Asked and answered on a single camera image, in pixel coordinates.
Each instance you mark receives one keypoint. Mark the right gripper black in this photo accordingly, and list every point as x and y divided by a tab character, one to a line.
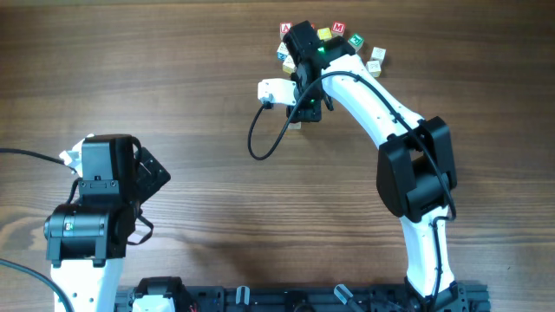
312	114

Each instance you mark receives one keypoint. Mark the plain white block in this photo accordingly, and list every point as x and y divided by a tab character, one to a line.
295	126

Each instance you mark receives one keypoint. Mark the white yellow-sided block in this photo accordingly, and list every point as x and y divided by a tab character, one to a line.
374	67
289	66

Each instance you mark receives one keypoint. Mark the white blue-sided block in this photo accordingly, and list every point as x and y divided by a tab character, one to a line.
282	51

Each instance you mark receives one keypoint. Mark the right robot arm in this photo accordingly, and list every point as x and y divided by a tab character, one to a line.
415	170

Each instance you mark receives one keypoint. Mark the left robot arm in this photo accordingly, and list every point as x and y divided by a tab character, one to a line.
87	238

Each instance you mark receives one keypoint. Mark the yellow top block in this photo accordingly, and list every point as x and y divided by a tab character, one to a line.
324	34

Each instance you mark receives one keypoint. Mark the green letter block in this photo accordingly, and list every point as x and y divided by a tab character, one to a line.
356	41

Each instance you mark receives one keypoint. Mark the red A block top row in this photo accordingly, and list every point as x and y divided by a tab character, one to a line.
285	27

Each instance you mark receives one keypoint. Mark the red M block right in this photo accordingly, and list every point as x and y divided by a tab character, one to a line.
338	29

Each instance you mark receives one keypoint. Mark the white block far right upper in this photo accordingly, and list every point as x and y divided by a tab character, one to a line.
378	54

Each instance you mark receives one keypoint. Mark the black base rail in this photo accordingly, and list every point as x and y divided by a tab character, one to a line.
170	294

